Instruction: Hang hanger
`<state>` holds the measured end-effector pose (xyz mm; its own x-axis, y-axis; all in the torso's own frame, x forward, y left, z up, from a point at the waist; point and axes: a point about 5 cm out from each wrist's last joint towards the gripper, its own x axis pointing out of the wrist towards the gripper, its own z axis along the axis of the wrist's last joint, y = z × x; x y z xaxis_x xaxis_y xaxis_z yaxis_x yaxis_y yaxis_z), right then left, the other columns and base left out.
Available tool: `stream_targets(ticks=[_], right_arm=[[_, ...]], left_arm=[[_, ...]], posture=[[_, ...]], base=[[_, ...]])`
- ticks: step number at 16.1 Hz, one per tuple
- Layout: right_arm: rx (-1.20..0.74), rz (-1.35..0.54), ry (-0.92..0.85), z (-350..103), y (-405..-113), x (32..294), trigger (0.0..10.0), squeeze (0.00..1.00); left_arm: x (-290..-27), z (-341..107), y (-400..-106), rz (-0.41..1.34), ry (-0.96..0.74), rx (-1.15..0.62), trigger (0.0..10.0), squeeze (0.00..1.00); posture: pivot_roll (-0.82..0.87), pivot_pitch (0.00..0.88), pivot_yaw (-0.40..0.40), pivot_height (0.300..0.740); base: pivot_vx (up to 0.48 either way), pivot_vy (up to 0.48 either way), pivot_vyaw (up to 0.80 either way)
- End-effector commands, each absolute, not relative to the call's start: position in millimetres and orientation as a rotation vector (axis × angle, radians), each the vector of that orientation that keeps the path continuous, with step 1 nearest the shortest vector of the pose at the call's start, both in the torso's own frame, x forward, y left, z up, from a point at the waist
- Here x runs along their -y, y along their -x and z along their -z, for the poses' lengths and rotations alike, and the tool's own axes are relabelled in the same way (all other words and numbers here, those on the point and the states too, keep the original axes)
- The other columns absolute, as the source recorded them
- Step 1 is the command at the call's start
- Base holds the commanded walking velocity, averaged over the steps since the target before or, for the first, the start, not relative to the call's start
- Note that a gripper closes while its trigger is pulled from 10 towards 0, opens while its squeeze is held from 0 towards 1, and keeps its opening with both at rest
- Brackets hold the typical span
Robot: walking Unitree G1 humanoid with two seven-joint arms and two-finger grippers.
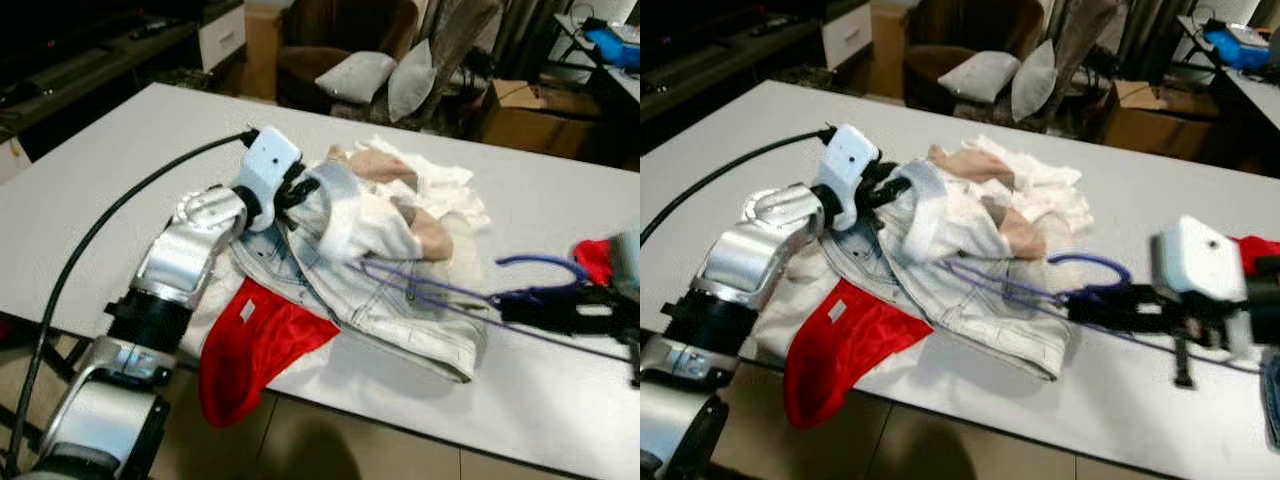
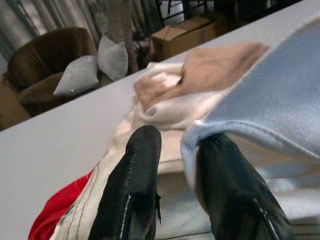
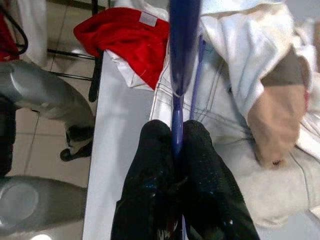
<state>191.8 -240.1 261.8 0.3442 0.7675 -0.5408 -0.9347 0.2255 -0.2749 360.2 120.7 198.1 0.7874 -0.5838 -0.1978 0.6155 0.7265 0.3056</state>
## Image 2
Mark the light blue knit garment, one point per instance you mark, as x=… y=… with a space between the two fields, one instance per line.
x=275 y=87

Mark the grey patterned curtain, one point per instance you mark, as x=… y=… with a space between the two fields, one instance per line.
x=62 y=12

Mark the brown cardboard box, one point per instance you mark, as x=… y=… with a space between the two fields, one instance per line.
x=10 y=107
x=180 y=37

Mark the red crumpled garment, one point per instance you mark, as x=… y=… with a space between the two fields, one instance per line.
x=55 y=210

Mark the white table black frame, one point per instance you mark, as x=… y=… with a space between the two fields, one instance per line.
x=62 y=130

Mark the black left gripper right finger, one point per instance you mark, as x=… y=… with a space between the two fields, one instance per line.
x=237 y=195

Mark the brown armchair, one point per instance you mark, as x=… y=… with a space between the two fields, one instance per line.
x=50 y=50

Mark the beige garment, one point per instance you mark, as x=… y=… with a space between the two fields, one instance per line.
x=220 y=67

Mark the cream garment grey stripes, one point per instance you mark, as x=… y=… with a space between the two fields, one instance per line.
x=82 y=205

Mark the white crumpled garment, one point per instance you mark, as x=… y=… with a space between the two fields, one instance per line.
x=180 y=110

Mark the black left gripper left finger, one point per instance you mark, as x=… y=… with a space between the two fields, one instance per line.
x=132 y=185

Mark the grey cushion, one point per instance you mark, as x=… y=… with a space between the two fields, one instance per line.
x=112 y=57
x=77 y=75

